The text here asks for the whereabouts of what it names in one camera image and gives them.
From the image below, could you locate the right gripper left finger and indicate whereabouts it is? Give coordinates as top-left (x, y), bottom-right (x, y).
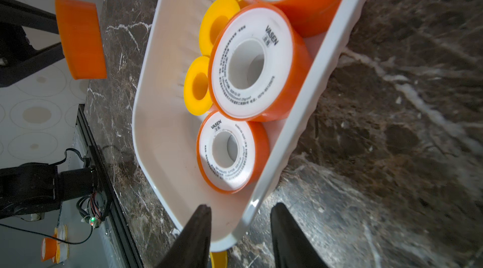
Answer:
top-left (156, 205), bottom-right (212, 267)

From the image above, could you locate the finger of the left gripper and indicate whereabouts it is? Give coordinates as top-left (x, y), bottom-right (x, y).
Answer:
top-left (1, 23), bottom-right (64, 88)
top-left (1, 0), bottom-right (59, 34)

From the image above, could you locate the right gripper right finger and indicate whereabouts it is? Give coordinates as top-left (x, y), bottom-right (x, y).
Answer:
top-left (270, 203), bottom-right (328, 268)

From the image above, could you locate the orange tape roll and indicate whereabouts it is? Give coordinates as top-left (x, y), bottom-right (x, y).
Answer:
top-left (55, 0), bottom-right (107, 80)
top-left (208, 3), bottom-right (313, 122)

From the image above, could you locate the white plastic storage box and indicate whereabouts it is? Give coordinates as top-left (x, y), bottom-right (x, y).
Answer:
top-left (132, 0), bottom-right (367, 252)

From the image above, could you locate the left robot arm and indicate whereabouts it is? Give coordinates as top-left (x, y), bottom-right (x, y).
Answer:
top-left (1, 0), bottom-right (107, 219)

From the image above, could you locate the yellow black flat roll lower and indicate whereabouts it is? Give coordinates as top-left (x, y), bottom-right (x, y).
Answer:
top-left (210, 250), bottom-right (228, 268)

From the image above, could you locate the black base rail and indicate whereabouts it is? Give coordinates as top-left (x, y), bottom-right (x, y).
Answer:
top-left (76, 104), bottom-right (143, 267)

